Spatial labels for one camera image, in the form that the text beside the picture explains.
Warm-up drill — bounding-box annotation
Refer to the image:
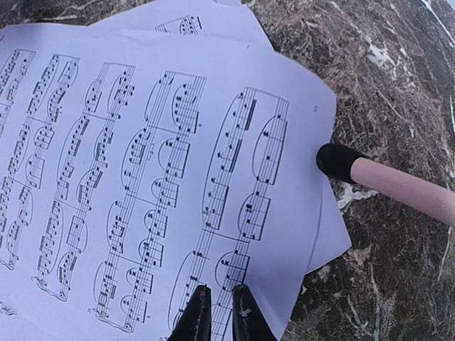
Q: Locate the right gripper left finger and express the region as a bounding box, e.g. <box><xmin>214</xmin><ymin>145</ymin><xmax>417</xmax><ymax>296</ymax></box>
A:
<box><xmin>168</xmin><ymin>285</ymin><xmax>212</xmax><ymax>341</ymax></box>

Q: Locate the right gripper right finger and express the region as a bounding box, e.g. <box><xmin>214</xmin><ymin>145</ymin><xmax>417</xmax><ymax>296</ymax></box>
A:
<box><xmin>232</xmin><ymin>284</ymin><xmax>277</xmax><ymax>341</ymax></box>

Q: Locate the purple sheet music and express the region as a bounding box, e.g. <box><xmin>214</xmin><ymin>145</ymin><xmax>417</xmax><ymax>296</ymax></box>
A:
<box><xmin>93</xmin><ymin>1</ymin><xmax>351</xmax><ymax>274</ymax></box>
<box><xmin>1</xmin><ymin>24</ymin><xmax>336</xmax><ymax>340</ymax></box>

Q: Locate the pink music stand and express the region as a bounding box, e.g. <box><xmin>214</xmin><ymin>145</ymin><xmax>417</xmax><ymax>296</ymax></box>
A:
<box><xmin>316</xmin><ymin>143</ymin><xmax>454</xmax><ymax>227</ymax></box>

